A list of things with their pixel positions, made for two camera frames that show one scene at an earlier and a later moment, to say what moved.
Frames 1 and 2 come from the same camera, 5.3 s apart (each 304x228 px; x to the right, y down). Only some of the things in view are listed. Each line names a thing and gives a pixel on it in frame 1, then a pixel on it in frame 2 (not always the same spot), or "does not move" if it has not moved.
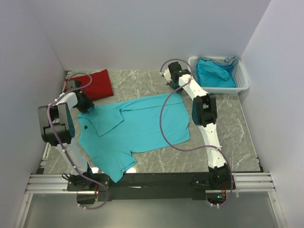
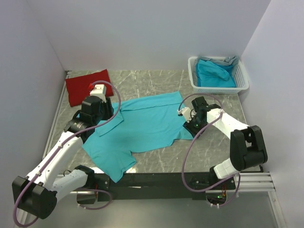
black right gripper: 169,84 to 188,126
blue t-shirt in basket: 211,74 does not move
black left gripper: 89,104 to 109,109
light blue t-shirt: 109,134 does not move
